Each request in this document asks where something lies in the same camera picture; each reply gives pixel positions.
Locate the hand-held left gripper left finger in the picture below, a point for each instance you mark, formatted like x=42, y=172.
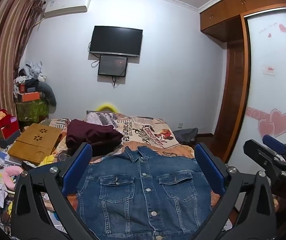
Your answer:
x=79, y=165

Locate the green cloth covered stand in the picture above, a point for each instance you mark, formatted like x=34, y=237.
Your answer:
x=31, y=110

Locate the wooden wardrobe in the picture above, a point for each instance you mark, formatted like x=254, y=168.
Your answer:
x=222, y=17

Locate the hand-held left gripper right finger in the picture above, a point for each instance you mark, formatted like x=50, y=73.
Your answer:
x=209, y=167

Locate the maroon garment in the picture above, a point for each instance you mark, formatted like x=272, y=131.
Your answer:
x=90, y=132

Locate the grey plush pillow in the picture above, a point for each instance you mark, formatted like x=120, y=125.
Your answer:
x=48, y=93

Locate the white wall socket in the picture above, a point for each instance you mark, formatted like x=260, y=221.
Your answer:
x=180, y=125

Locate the striped brown curtain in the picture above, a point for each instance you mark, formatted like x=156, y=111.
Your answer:
x=3, y=55

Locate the red gift box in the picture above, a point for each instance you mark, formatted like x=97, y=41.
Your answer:
x=9, y=131

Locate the bamboo lap desk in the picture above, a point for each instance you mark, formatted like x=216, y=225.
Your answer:
x=33, y=142

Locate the black wall television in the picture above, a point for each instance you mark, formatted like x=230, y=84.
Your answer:
x=116, y=40

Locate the blue denim jacket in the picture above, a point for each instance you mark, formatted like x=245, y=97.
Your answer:
x=145, y=200

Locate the white heart-print sliding door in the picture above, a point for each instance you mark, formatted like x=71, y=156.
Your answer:
x=272, y=92

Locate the grey cloth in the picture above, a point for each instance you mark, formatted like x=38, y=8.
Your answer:
x=186, y=135

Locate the yellow cloth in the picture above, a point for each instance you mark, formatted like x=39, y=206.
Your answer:
x=48, y=159

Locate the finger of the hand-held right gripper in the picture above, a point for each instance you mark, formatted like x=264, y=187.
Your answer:
x=270, y=140
x=255, y=151

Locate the small black wall screen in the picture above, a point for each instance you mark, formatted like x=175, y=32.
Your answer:
x=113, y=65

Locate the yellow round object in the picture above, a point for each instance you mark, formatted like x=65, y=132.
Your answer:
x=106, y=105

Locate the orange box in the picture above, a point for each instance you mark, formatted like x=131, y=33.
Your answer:
x=30, y=96

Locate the white door sticker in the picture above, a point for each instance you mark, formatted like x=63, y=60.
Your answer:
x=269, y=70

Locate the white air conditioner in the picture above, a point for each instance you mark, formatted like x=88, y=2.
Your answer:
x=66, y=6

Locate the pile of small clothes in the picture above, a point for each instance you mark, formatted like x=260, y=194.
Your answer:
x=30, y=71

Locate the pink plush toy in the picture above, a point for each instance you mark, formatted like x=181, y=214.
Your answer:
x=9, y=176

